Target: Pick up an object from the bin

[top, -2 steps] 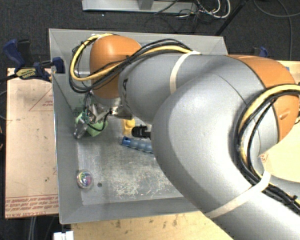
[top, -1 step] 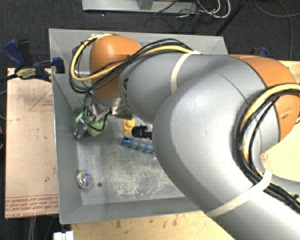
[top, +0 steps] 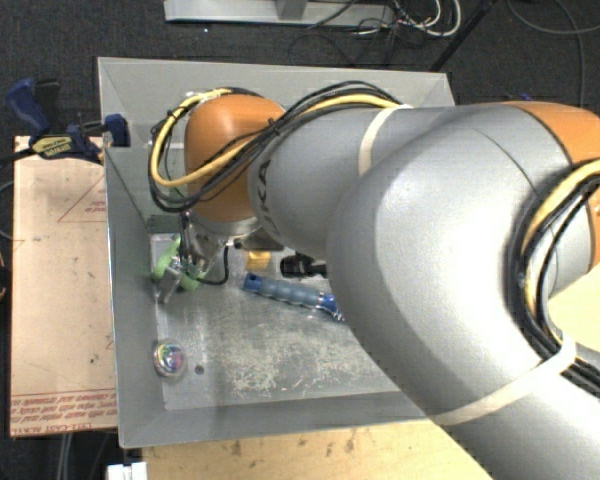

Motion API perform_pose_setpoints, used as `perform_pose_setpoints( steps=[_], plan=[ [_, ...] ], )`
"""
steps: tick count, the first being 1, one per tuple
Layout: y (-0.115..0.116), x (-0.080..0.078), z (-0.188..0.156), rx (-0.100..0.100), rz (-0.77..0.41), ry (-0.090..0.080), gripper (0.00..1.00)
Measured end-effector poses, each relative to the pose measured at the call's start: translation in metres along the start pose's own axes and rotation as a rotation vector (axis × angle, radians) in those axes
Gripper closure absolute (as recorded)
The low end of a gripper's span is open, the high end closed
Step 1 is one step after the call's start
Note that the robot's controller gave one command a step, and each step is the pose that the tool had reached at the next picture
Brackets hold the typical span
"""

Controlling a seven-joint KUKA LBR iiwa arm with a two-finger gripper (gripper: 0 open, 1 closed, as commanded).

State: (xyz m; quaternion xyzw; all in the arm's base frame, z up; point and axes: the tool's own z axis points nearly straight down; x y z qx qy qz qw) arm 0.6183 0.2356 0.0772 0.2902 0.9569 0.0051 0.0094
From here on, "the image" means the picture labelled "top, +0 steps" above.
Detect shiny clear glass ball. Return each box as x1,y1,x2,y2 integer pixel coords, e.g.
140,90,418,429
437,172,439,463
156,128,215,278
152,338,189,380

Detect grey metal bin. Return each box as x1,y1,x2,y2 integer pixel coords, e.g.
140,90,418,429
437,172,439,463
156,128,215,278
97,56,457,450

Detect blue ribbed tool handle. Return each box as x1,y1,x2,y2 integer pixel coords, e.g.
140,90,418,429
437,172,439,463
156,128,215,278
241,271,347,325

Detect light green round toy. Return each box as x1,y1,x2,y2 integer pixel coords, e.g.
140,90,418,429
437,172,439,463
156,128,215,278
150,244,207,293

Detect small yellow block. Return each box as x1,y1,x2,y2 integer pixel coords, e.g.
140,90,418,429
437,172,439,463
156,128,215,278
245,250,273,271

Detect brown cardboard board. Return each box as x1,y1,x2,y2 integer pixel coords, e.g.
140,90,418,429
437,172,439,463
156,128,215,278
9,135,119,439

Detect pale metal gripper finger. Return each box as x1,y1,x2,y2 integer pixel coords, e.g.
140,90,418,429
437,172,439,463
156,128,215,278
156,260,183,305

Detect black cylinder on white bracket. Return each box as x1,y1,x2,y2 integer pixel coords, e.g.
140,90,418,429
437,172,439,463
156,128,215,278
279,252,329,280

